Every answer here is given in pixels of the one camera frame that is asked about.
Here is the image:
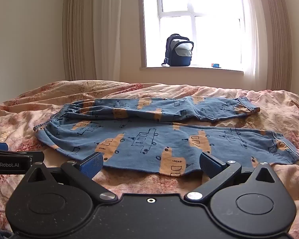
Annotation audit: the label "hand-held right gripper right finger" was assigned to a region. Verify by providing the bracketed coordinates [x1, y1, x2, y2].
[184, 151, 282, 203]

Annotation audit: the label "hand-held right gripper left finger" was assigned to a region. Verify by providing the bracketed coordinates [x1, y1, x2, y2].
[25, 151, 117, 203]

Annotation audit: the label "blue pants with orange print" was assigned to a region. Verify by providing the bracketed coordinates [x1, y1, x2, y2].
[33, 96, 299, 178]

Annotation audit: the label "floral pink bed blanket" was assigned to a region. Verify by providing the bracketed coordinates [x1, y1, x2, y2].
[0, 80, 299, 234]

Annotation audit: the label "dark blue backpack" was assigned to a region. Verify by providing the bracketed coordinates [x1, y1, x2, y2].
[161, 33, 195, 67]

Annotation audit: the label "white sheer curtain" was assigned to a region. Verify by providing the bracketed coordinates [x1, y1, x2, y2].
[91, 0, 121, 81]

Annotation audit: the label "white framed window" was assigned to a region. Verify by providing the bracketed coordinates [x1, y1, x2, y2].
[138, 0, 247, 72]

